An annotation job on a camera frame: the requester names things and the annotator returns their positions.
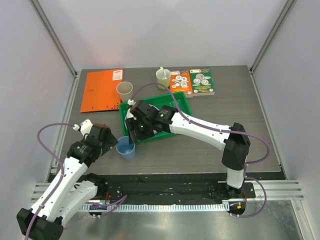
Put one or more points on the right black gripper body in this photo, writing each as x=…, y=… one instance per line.
x=133, y=129

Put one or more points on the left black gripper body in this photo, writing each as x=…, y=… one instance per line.
x=110, y=142

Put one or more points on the blue cup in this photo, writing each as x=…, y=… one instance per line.
x=126, y=149

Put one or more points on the white bowl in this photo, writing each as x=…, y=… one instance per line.
x=129, y=114

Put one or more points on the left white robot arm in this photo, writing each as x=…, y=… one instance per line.
x=48, y=216

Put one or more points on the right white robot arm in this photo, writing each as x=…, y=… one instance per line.
x=235, y=147

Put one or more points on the beige cup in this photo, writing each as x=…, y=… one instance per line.
x=125, y=91

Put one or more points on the green cup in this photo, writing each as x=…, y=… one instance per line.
x=163, y=82

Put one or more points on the orange book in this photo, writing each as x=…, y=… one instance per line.
x=180, y=81

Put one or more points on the orange folder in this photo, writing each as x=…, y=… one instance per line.
x=100, y=91

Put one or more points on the white spoon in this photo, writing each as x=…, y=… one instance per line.
x=163, y=73

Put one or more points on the green book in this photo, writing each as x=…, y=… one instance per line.
x=202, y=82

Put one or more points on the white slotted cable duct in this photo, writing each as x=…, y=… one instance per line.
x=144, y=208

